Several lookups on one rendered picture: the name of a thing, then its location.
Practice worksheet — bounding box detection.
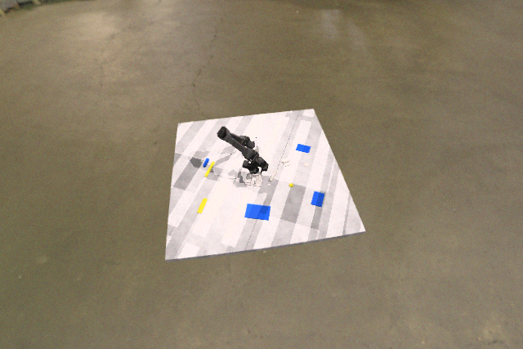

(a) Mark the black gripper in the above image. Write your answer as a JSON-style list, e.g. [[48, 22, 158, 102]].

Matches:
[[242, 160, 269, 174]]

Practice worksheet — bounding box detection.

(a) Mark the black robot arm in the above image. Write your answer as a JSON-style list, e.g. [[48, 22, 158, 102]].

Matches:
[[217, 126, 267, 174]]

